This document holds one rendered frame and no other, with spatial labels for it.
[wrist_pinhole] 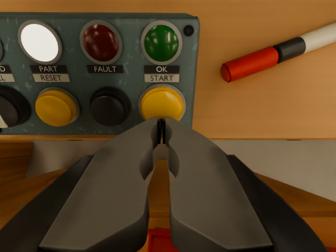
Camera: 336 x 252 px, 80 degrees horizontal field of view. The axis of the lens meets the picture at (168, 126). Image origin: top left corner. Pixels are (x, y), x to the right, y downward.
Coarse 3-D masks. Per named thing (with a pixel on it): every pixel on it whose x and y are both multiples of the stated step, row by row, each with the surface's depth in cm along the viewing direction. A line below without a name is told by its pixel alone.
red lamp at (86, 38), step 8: (96, 24) 11; (88, 32) 11; (96, 32) 11; (104, 32) 11; (112, 32) 11; (88, 40) 11; (96, 40) 11; (104, 40) 11; (112, 40) 11; (88, 48) 12; (96, 48) 12; (104, 48) 12; (112, 48) 12; (96, 56) 12; (104, 56) 12; (112, 56) 12
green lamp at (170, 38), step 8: (152, 32) 11; (160, 32) 11; (168, 32) 11; (144, 40) 12; (152, 40) 11; (160, 40) 11; (168, 40) 11; (176, 40) 12; (152, 48) 12; (160, 48) 12; (168, 48) 12; (176, 48) 12; (152, 56) 12; (160, 56) 12; (168, 56) 12
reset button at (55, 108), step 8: (40, 96) 13; (48, 96) 12; (56, 96) 13; (64, 96) 13; (40, 104) 13; (48, 104) 13; (56, 104) 13; (64, 104) 13; (72, 104) 13; (40, 112) 13; (48, 112) 13; (56, 112) 13; (64, 112) 13; (72, 112) 13; (48, 120) 13; (56, 120) 13; (64, 120) 13
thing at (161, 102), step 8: (160, 88) 13; (168, 88) 13; (144, 96) 13; (152, 96) 13; (160, 96) 13; (168, 96) 13; (176, 96) 13; (144, 104) 13; (152, 104) 13; (160, 104) 13; (168, 104) 13; (176, 104) 13; (144, 112) 13; (152, 112) 13; (160, 112) 13; (168, 112) 13; (176, 112) 13
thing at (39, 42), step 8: (32, 24) 11; (24, 32) 11; (32, 32) 11; (40, 32) 11; (48, 32) 11; (24, 40) 11; (32, 40) 11; (40, 40) 11; (48, 40) 11; (32, 48) 12; (40, 48) 12; (48, 48) 12; (56, 48) 12; (32, 56) 12; (40, 56) 12; (48, 56) 12
